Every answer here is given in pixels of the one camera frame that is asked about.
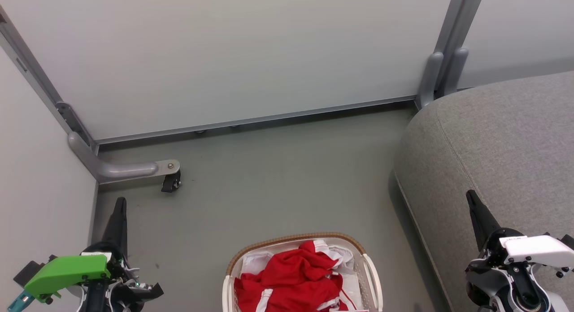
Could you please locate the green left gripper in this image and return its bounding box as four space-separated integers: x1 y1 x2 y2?
25 197 165 303

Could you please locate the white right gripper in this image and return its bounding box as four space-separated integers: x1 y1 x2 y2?
465 189 574 269

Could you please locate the red Bulls jersey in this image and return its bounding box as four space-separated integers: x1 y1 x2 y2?
258 240 359 312

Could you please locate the grey fabric sofa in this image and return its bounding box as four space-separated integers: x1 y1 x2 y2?
394 71 574 312

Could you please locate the white clothing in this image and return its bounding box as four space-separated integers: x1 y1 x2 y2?
240 244 365 312

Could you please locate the black caster wheel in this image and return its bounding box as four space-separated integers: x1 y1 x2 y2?
161 170 182 193

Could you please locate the grey tubular partition foot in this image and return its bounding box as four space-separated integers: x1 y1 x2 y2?
68 132 181 184

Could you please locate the white laundry basket brown rim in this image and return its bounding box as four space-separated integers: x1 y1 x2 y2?
222 233 384 312

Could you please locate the grey rounded post foot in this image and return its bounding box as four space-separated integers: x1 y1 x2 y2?
444 48 470 96
417 52 444 110

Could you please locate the aluminium partition bottom rail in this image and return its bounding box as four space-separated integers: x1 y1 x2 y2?
96 95 418 146

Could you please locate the grey partition post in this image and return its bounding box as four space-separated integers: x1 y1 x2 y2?
433 0 487 97

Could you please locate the grey partition frame bar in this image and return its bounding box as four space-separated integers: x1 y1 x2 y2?
0 6 99 153

